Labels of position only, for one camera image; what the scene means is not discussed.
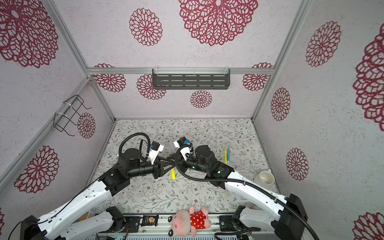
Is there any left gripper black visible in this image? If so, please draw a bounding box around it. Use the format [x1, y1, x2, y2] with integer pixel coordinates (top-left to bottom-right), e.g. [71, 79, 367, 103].
[128, 155, 174, 179]

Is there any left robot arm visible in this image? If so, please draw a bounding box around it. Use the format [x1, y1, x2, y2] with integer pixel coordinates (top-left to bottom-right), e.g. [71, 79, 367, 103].
[20, 148, 175, 240]

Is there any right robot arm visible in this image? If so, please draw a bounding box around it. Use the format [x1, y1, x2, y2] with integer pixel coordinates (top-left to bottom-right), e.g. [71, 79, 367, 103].
[168, 145, 308, 240]

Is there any small dark snack packet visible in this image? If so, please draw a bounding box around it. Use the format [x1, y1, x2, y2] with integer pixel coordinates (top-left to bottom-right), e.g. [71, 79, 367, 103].
[141, 215, 159, 227]

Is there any pink pig plush toy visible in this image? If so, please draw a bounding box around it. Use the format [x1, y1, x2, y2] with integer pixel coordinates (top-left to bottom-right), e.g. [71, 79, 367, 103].
[168, 206, 212, 238]

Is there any white cup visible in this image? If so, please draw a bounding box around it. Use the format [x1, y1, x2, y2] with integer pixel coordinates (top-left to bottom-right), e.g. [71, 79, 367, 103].
[254, 171, 275, 189]

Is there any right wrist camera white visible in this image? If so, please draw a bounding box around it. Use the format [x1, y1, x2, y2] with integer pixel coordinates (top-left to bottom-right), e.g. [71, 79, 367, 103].
[174, 137, 194, 161]

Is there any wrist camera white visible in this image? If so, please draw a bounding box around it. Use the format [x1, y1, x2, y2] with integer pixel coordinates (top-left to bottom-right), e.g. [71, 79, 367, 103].
[174, 137, 194, 161]
[148, 141, 165, 165]

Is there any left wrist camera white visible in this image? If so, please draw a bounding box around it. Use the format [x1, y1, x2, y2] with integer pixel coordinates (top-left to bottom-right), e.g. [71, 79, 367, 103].
[148, 141, 165, 165]

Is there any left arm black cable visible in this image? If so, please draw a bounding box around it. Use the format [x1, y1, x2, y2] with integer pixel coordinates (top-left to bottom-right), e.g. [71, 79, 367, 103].
[7, 132, 151, 240]

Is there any dark grey wall shelf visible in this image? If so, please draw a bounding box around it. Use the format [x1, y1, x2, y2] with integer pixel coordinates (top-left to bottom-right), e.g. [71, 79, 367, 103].
[152, 69, 231, 90]

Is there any black wire wall rack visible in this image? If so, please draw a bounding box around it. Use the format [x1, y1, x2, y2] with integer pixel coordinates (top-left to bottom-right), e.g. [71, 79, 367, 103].
[53, 95, 92, 137]

